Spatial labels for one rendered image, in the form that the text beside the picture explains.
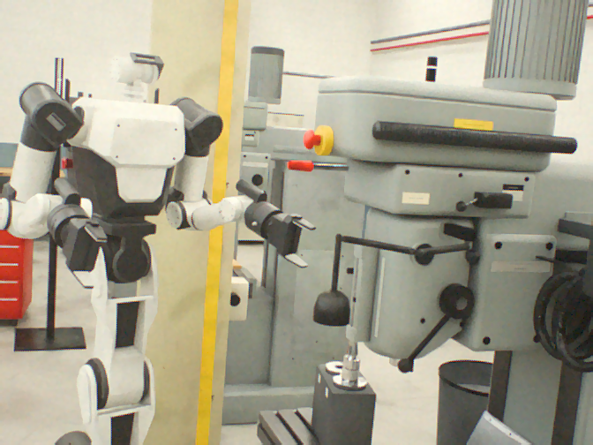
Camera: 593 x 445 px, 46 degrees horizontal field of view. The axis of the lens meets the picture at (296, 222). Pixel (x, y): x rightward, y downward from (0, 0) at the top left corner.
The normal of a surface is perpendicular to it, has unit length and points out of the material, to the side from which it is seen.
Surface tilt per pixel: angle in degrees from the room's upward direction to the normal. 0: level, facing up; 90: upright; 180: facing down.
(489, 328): 90
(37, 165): 107
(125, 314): 99
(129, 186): 91
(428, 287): 90
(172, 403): 90
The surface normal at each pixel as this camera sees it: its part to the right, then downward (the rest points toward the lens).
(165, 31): 0.34, 0.16
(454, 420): -0.77, 0.09
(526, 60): -0.46, 0.09
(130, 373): 0.62, 0.08
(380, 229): -0.94, -0.03
